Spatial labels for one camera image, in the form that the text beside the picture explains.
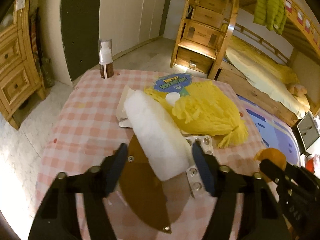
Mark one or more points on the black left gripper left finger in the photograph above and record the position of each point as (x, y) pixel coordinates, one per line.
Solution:
(68, 197)

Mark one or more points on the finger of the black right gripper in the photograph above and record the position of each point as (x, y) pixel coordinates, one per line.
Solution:
(298, 191)

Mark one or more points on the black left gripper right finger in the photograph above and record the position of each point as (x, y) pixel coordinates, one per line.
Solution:
(245, 207)

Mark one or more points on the yellow foam fruit net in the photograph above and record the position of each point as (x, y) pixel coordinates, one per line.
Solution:
(205, 110)

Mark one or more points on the red floor object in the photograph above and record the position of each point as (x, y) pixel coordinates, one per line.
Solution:
(313, 165)

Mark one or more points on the silver pill blister pack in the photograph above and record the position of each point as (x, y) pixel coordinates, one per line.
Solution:
(199, 177)

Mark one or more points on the pastel rainbow rug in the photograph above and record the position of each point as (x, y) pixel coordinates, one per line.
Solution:
(274, 132)

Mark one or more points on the pink checkered tablecloth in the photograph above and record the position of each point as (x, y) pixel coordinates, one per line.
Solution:
(93, 124)

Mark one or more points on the brown leather pouch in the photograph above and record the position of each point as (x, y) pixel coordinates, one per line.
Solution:
(155, 203)

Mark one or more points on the plush toy on bed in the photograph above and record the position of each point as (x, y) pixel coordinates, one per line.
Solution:
(298, 91)

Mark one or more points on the wooden bunk bed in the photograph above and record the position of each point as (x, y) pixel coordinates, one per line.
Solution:
(304, 40)

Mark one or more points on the wooden cabinet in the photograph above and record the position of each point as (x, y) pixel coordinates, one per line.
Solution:
(20, 78)

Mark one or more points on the blue sticker label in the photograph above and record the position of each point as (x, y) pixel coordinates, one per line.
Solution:
(172, 83)

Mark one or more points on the brown white spray bottle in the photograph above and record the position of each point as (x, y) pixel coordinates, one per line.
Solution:
(105, 58)

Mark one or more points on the green puffer jacket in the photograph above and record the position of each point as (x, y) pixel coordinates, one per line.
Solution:
(271, 14)

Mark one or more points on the wooden stair drawers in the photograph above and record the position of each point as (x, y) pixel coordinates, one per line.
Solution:
(203, 36)

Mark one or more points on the white wardrobe doors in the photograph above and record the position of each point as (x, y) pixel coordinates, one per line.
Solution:
(129, 23)

